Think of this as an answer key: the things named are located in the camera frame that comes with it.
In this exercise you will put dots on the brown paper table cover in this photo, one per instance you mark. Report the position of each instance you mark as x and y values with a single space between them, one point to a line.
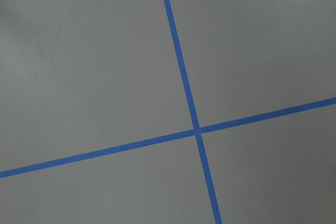
167 111

